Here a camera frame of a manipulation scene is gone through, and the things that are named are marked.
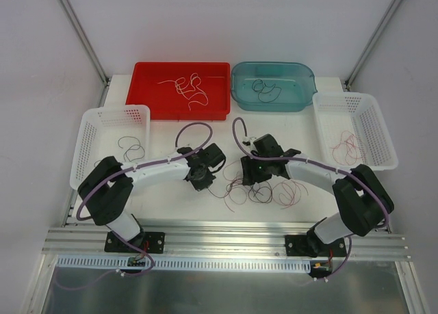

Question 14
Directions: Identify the bundle of thin wires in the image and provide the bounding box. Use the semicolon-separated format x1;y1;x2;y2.
208;159;309;213

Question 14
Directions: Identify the purple wire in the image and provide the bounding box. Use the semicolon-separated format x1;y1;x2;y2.
118;135;146;163

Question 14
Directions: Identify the dark wire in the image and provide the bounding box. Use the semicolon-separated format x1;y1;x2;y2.
251;78;283;103

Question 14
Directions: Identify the white wire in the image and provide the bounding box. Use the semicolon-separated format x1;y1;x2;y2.
174;76;209;110
157;71;203;96

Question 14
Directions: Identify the red wire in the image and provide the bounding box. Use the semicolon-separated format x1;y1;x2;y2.
330;129;370;167

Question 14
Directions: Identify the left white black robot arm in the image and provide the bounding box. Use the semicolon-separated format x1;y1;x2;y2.
77;143;226;252

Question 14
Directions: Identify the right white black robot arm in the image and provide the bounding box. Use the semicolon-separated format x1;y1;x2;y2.
240;134;394;258

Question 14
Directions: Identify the red plastic tray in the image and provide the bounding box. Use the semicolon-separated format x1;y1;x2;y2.
126;62;231;121

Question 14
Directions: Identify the teal translucent plastic tub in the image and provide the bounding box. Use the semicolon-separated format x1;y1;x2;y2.
231;62;318;112

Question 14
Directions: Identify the left white perforated basket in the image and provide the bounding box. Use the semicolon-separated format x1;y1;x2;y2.
70;105;151;189

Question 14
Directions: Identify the white perforated basket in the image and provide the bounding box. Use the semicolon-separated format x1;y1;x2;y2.
312;92;398;171
70;105;151;189

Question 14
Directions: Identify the right white perforated basket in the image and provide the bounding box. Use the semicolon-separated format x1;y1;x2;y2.
312;92;398;171

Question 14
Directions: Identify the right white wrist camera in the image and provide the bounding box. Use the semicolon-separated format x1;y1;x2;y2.
242;136;257;147

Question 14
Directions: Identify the aluminium mounting rail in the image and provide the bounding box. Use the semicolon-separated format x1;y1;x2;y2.
42;220;413;261

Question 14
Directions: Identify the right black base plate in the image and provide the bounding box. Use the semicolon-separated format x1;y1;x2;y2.
285;235;347;258

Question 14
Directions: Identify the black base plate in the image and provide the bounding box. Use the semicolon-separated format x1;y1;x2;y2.
104;231;166;254
285;235;347;258

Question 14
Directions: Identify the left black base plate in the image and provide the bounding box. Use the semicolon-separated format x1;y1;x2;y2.
104;231;166;254

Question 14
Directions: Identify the white slotted cable duct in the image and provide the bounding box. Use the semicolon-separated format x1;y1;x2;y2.
56;255;311;274

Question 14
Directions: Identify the left aluminium frame post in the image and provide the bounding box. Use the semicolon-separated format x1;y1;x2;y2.
57;0;110;86

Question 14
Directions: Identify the aluminium frame post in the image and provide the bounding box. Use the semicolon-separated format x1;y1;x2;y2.
344;0;405;91
57;0;110;86

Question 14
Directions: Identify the right aluminium frame post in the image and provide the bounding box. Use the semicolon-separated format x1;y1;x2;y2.
344;0;405;91

